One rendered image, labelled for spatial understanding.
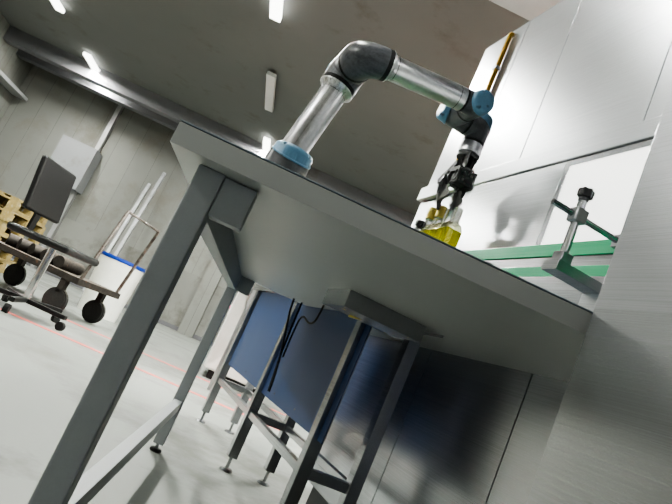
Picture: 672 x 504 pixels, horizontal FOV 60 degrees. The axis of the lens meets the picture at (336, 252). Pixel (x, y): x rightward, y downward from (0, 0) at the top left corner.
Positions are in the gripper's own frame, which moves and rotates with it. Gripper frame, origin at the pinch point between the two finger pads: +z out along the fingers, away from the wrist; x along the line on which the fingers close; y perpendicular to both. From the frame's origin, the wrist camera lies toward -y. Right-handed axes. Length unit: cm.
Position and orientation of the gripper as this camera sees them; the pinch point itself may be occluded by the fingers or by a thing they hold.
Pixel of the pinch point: (442, 209)
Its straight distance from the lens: 199.4
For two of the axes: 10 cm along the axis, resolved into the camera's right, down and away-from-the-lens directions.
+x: 8.6, 4.4, 2.8
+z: -4.0, 9.0, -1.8
